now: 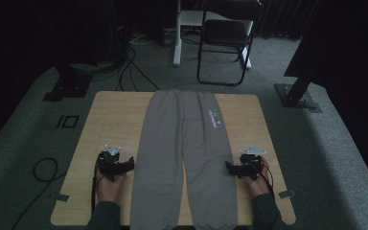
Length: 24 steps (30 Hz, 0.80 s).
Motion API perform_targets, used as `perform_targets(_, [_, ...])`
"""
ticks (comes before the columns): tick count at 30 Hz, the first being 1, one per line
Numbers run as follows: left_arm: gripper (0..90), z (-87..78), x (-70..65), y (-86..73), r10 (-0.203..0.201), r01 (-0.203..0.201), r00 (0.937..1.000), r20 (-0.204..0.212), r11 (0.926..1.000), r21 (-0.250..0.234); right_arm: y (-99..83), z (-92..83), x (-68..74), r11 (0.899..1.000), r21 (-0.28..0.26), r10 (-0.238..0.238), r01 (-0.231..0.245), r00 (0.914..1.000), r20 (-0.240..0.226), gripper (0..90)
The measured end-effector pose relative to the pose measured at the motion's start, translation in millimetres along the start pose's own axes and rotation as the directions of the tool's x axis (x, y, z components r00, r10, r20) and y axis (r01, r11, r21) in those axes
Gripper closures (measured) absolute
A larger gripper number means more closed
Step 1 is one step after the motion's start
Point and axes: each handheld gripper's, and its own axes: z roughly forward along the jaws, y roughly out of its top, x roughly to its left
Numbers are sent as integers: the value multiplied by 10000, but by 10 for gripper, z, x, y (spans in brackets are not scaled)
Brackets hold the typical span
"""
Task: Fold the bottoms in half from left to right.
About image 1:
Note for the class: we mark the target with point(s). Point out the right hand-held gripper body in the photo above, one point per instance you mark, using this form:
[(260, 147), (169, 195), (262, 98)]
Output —
[(249, 164)]

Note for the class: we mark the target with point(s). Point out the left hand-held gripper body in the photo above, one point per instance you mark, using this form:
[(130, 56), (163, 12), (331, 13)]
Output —
[(108, 163)]

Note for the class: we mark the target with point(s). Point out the grey sweatpants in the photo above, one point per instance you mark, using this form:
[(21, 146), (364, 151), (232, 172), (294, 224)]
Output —
[(169, 153)]

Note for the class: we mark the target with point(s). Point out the person's right hand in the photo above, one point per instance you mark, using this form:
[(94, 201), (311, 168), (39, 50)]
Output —
[(258, 185)]

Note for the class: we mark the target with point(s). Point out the person's left hand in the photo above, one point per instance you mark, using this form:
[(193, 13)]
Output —
[(108, 190)]

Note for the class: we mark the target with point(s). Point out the black metal stand base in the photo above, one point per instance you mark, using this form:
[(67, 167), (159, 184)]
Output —
[(67, 84), (295, 96)]

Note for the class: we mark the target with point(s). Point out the black folding chair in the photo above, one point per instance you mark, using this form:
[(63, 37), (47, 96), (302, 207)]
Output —
[(225, 41)]

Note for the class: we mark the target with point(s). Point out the dark curtain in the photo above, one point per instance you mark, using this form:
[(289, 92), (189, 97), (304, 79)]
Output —
[(279, 17)]

